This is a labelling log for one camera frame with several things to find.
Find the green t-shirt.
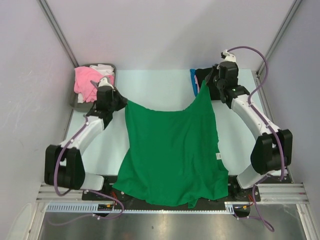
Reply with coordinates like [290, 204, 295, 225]
[113, 85, 229, 209]

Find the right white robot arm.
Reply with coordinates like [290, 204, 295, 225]
[204, 49, 293, 201]

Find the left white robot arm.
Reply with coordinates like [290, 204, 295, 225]
[44, 76, 128, 200]

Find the folded black t-shirt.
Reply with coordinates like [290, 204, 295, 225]
[195, 66, 221, 101]

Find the grey plastic basket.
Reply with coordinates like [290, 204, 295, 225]
[69, 63, 116, 112]

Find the folded pink t-shirt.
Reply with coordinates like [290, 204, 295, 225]
[194, 75, 200, 94]

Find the folded blue t-shirt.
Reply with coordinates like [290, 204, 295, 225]
[189, 68, 198, 97]

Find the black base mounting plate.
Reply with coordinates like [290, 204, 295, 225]
[81, 174, 293, 202]

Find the aluminium frame rail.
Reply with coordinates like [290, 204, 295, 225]
[36, 183, 309, 204]

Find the white cable duct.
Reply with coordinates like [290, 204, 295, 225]
[46, 203, 234, 215]

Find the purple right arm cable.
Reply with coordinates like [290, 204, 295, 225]
[228, 45, 287, 232]

